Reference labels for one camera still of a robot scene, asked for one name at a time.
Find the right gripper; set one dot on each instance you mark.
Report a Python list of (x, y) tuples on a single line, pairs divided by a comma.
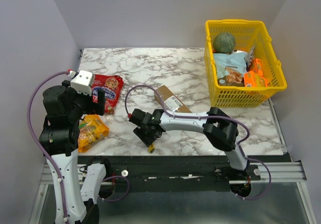
[(144, 135)]

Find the yellow utility knife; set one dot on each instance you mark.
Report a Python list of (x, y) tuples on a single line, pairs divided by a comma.
[(151, 148)]

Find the yellow plastic basket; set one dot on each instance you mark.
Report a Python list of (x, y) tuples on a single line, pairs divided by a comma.
[(247, 34)]

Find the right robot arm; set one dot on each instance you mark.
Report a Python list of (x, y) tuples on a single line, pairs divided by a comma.
[(219, 129)]

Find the orange gummy candy bag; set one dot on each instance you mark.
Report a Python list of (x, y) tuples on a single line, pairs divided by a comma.
[(92, 129)]

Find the orange candy box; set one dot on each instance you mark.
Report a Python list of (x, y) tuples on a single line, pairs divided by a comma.
[(252, 79), (256, 67)]

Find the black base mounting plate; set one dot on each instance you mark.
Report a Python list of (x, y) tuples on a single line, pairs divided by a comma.
[(180, 173)]

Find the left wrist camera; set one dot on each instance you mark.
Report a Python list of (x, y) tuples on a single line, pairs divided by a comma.
[(82, 81)]

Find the light blue snack bag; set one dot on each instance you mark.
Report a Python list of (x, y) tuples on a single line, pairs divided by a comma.
[(230, 68)]

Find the silver foil packet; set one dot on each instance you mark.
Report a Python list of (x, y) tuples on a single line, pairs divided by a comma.
[(249, 57)]

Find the red snack bag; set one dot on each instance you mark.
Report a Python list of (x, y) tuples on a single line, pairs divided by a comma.
[(112, 86)]

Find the brown cardboard express box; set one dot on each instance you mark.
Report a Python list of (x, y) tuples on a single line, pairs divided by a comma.
[(171, 102)]

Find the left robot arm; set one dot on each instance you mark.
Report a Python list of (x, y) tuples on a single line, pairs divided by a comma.
[(75, 202)]

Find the green melon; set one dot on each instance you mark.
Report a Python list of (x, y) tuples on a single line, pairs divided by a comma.
[(224, 43)]

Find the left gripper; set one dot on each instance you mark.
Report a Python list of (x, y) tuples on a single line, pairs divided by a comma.
[(95, 106)]

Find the aluminium rail frame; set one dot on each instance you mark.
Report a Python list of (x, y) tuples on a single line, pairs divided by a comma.
[(282, 172)]

